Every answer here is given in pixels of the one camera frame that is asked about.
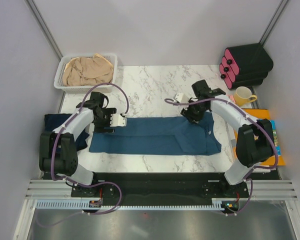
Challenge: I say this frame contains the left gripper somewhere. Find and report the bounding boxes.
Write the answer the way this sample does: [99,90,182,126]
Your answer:
[94,108,117,134]

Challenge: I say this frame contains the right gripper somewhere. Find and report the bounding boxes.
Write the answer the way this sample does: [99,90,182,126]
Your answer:
[180,99,208,126]

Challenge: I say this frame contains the blue t shirt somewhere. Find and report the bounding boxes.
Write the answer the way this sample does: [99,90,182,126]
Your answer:
[89,113,222,156]

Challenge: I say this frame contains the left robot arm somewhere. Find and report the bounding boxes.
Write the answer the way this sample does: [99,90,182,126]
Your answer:
[38,92,117,197]

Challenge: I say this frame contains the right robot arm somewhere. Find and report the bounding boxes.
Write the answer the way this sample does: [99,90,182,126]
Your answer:
[174,80,279,197]

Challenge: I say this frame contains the pink cube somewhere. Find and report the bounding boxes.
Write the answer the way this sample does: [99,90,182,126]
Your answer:
[227,95,235,103]

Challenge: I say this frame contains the folded navy t shirt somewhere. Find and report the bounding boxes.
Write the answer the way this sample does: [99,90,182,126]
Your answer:
[44,113,90,151]

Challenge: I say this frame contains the yellow mug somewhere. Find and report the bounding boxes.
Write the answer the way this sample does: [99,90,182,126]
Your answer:
[233,86,258,107]

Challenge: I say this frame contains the white plastic basket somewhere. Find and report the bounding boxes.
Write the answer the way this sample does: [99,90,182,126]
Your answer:
[54,53,118,94]

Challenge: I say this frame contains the orange folder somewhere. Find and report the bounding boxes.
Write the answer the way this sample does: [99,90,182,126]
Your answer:
[232,108,286,166]

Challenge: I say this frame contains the black pink drawer unit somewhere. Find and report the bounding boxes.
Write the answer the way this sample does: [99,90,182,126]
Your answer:
[219,43,274,90]

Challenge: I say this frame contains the blue treehouse book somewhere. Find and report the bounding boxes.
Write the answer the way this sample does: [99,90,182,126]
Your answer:
[270,120,281,156]

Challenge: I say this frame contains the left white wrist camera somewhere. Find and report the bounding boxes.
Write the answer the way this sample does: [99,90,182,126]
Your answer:
[109,113,127,128]

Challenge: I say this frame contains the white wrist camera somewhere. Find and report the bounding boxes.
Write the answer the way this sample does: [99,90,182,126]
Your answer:
[109,113,127,128]
[173,92,189,104]

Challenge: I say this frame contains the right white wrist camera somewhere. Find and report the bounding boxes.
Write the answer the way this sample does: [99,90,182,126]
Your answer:
[173,92,189,104]

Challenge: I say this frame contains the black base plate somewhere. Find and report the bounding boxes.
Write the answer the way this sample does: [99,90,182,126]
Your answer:
[71,172,249,206]

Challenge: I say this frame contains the white cable duct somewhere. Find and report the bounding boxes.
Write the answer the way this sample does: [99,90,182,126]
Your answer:
[35,199,238,211]

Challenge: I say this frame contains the aluminium rail frame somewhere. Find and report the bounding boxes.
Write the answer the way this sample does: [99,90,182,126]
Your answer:
[12,179,300,240]

